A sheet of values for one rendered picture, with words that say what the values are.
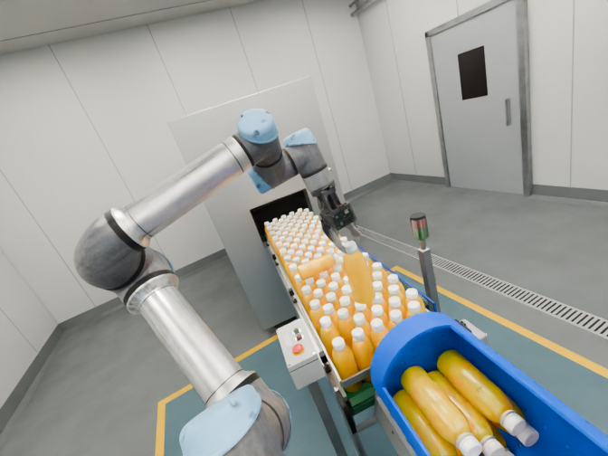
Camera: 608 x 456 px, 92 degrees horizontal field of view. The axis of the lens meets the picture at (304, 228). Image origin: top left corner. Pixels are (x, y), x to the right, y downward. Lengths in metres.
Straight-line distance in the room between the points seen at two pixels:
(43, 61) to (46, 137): 0.89
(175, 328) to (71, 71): 4.57
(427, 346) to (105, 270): 0.78
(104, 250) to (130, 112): 4.30
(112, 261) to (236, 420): 0.36
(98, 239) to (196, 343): 0.26
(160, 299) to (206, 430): 0.31
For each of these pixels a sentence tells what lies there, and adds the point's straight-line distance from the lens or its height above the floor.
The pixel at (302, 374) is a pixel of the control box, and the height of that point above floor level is 1.05.
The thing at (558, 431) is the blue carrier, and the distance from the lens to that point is 0.88.
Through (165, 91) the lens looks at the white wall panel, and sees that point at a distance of 4.89.
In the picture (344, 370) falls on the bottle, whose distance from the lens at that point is 1.05.
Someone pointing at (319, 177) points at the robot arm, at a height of 1.62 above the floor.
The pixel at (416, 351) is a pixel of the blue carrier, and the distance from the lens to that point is 0.90.
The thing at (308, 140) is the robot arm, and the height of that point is 1.71.
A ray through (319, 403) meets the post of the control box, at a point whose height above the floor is 0.81.
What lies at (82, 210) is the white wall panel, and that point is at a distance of 5.01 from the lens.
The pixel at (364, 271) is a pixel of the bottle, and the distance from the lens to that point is 0.90.
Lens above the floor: 1.78
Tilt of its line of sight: 21 degrees down
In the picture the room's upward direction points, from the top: 19 degrees counter-clockwise
